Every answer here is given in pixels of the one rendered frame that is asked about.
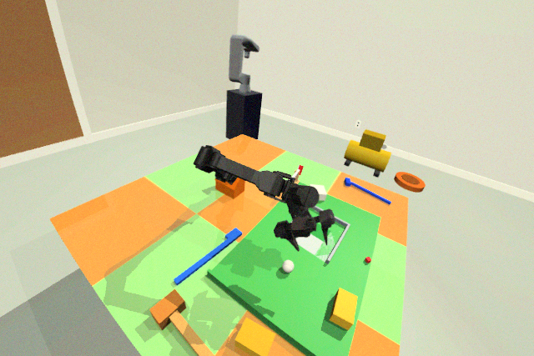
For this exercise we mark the yellow block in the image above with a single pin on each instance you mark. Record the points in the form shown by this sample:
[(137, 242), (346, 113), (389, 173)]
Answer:
[(343, 311), (253, 339)]

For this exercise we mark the white golf ball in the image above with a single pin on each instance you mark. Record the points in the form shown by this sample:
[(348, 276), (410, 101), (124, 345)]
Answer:
[(288, 266)]

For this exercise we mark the green flat mat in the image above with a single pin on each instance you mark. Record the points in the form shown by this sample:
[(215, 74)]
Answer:
[(302, 300)]

